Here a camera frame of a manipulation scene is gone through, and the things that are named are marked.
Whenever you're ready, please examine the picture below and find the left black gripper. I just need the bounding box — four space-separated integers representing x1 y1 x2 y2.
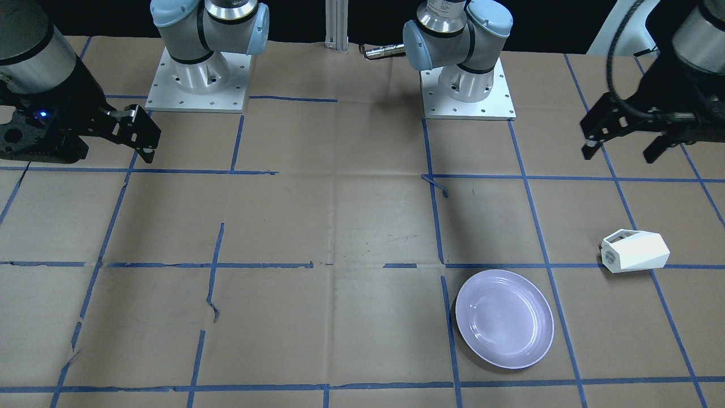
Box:
580 51 723 164

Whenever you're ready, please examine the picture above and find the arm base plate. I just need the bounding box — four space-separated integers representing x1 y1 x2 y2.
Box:
145 50 253 114
420 59 516 121

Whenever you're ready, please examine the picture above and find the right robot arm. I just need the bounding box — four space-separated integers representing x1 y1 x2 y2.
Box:
2 1 270 164

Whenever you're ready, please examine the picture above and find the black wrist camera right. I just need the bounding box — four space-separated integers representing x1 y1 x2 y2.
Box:
1 109 89 164

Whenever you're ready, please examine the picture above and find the aluminium frame post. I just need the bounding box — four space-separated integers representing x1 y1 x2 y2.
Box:
324 0 349 54

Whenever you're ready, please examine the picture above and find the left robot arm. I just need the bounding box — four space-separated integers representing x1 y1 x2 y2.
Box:
402 1 724 163

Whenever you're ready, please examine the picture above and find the white faceted cup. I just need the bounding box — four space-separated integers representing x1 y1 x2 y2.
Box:
600 229 671 273

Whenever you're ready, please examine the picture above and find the lavender plate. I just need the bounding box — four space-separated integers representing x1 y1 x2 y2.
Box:
455 269 555 370

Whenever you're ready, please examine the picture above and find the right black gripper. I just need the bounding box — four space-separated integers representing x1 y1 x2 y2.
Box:
2 59 161 164

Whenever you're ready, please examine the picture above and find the metal cable connector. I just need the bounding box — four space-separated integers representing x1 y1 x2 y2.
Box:
359 44 406 60

